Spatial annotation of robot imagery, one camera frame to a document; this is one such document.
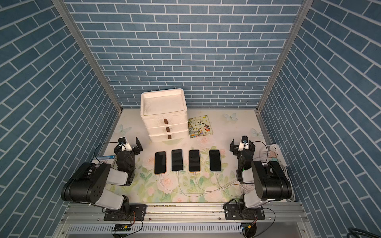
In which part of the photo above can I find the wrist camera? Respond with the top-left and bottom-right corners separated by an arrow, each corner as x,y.
238,136 -> 249,151
121,142 -> 133,151

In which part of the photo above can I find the cartoon children's picture book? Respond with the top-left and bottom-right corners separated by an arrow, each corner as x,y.
188,115 -> 213,138

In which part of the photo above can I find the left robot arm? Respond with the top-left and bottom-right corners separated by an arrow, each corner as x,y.
61,137 -> 143,215

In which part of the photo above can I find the dog cover book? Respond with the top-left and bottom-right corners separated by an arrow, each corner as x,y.
92,155 -> 117,169

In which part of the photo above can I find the pink case phone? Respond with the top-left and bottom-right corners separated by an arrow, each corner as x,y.
154,151 -> 166,175
189,150 -> 200,172

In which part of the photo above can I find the white three-drawer organizer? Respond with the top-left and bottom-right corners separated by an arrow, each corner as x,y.
140,89 -> 189,142

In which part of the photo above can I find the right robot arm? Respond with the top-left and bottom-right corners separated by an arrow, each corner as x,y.
229,136 -> 294,211

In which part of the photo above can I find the white charging cable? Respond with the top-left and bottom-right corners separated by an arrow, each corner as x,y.
177,171 -> 239,198
194,172 -> 242,194
215,171 -> 248,197
159,174 -> 191,198

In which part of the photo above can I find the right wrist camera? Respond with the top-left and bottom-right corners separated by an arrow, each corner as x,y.
238,136 -> 249,151

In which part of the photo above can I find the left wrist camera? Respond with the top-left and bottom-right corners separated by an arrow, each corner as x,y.
121,142 -> 133,151

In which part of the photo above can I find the white power strip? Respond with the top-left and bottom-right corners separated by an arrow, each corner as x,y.
267,144 -> 287,167

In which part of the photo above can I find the green case phone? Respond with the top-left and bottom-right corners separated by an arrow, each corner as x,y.
171,149 -> 184,172
209,150 -> 222,172

